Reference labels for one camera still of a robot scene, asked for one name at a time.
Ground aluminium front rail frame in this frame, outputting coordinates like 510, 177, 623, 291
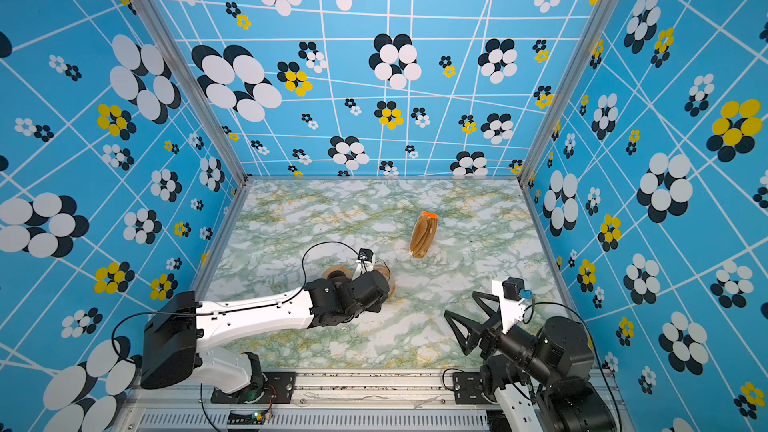
113, 369, 510, 431

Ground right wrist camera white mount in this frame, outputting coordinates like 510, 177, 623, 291
491, 277, 533, 334

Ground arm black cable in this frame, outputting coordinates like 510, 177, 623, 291
524, 301, 625, 432
110, 240, 370, 367

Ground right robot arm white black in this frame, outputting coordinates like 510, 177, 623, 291
444, 283, 623, 431

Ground small green circuit board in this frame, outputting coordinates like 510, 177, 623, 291
227, 411, 266, 426

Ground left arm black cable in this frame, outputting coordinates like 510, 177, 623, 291
110, 240, 370, 367

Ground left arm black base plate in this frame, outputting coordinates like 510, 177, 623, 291
210, 372, 297, 405

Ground left aluminium corner post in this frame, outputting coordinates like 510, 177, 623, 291
131, 0, 248, 187

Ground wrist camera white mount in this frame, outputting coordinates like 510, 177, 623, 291
356, 248, 375, 275
491, 277, 533, 334

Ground aluminium corner post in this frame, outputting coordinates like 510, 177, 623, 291
131, 0, 248, 187
519, 0, 620, 187

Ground orange glass coffee carafe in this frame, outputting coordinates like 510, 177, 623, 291
374, 263, 396, 298

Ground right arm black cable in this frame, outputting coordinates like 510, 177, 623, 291
524, 301, 625, 432

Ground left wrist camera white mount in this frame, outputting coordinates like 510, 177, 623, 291
356, 248, 375, 275

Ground wooden ring dripper holder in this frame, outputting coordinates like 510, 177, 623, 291
322, 265, 354, 280

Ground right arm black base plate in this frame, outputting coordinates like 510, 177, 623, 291
451, 371, 497, 405

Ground right aluminium corner post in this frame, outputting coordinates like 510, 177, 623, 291
519, 0, 620, 187

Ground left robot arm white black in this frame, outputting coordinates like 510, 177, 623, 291
140, 267, 394, 395

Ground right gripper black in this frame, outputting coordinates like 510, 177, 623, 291
449, 289, 559, 393

